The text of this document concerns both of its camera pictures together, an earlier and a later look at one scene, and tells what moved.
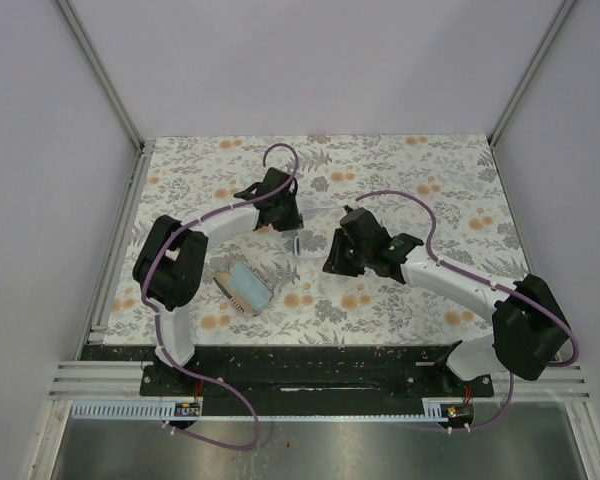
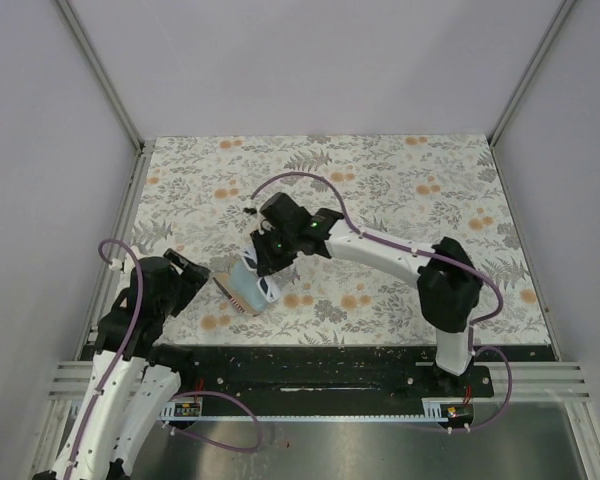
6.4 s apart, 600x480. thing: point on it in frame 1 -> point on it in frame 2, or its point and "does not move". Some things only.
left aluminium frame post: x=101 y=73 does not move
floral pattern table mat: x=444 y=187 does not move
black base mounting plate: x=305 y=380 does not move
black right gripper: x=335 y=262 -> x=266 y=261
